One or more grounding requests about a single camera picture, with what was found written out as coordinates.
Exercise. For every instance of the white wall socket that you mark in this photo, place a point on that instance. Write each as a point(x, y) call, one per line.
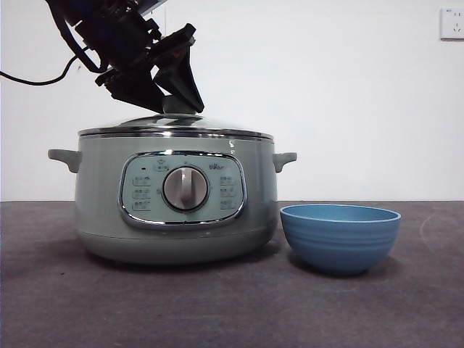
point(164, 22)
point(453, 24)

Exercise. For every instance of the glass lid with green knob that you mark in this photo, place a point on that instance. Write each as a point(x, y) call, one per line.
point(181, 124)

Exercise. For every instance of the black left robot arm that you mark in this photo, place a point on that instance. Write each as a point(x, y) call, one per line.
point(108, 29)

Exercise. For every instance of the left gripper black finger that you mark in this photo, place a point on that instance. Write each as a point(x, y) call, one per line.
point(183, 83)
point(137, 90)

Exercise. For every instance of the pale green electric steamer pot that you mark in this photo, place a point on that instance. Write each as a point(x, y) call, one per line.
point(101, 203)

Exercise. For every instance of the blue ribbed bowl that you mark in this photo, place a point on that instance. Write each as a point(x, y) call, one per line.
point(340, 243)

